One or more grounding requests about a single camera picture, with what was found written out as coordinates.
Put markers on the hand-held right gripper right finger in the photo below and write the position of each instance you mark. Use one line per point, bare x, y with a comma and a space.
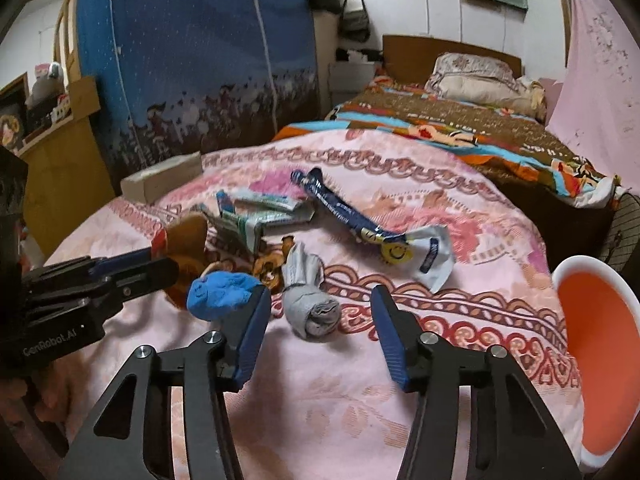
392, 340

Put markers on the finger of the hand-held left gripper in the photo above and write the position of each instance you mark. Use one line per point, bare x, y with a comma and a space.
125, 263
150, 273

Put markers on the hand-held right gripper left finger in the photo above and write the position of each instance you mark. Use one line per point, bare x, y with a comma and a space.
252, 332

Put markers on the brown wrapper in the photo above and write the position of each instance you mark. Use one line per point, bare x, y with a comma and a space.
187, 240

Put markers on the blue cloth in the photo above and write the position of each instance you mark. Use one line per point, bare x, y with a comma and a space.
220, 292

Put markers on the white sachet green print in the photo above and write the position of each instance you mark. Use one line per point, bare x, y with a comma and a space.
240, 227

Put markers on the orange basin white rim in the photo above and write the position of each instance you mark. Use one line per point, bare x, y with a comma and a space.
595, 360

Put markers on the person's left hand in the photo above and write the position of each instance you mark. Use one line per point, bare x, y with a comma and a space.
42, 396

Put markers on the pink floral blanket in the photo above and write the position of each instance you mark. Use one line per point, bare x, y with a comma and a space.
450, 320

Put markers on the grey rolled sock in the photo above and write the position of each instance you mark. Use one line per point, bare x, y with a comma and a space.
310, 305

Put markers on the white crumpled packet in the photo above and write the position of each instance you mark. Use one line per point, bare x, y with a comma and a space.
432, 260

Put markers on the beige cardboard box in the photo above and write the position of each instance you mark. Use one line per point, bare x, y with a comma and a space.
160, 180

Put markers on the wooden cabinet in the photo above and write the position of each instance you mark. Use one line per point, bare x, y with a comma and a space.
60, 185

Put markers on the white sachet blue label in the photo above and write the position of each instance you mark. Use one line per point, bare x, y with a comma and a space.
270, 201

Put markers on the long dark blue packet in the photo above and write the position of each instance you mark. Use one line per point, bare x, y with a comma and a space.
335, 205

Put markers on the framed picture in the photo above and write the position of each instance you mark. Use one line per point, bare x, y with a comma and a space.
12, 120

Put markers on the grey stuffed toy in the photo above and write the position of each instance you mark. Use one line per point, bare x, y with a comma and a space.
45, 85

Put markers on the blue printed wardrobe cover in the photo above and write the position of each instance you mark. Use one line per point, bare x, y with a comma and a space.
200, 50

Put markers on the brown printed blanket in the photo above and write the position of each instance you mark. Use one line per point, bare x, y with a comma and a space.
475, 125

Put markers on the checked brown bag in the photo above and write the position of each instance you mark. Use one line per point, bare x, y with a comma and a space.
622, 230

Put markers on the beige pillow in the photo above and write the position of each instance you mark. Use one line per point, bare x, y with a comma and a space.
480, 92

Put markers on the white nightstand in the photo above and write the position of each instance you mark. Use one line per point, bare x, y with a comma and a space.
350, 80

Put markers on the beige folded cloth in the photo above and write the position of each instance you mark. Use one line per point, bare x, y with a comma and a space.
535, 97

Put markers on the wooden headboard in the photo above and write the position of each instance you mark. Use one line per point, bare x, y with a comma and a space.
405, 57

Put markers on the floral pillow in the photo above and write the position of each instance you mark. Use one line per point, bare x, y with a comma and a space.
470, 66

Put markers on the dark clothes pile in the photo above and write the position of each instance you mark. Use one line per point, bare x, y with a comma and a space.
357, 55

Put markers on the grey handbag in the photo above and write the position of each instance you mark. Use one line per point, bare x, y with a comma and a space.
355, 17

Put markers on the pink hanging cloth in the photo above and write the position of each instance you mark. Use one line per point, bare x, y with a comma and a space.
595, 85

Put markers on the curved wooden rail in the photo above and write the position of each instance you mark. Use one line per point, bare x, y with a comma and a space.
64, 30

